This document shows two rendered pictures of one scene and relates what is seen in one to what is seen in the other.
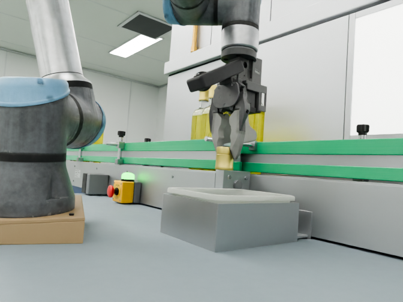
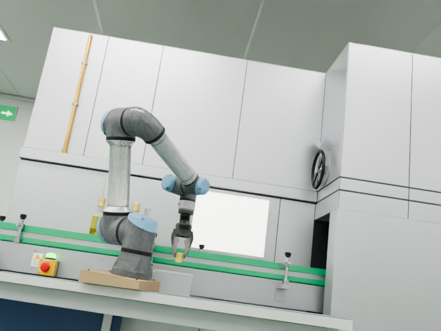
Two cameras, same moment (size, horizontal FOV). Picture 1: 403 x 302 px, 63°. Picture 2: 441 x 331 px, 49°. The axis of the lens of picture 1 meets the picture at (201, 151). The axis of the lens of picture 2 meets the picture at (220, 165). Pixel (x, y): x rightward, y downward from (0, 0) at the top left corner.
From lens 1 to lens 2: 1.80 m
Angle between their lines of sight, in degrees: 56
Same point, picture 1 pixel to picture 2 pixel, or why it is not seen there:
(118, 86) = not seen: outside the picture
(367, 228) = (212, 289)
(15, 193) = (149, 270)
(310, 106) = (168, 226)
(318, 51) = (176, 198)
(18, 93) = (154, 227)
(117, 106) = not seen: outside the picture
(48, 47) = (126, 192)
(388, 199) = (220, 278)
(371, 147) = (214, 257)
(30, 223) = (153, 283)
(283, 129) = not seen: hidden behind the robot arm
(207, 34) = (80, 144)
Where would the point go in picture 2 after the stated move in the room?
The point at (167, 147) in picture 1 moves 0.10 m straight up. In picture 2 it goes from (90, 238) to (95, 217)
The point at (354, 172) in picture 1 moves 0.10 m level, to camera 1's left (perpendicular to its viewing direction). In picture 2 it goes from (207, 266) to (195, 264)
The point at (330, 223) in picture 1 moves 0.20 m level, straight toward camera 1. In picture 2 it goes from (196, 287) to (221, 291)
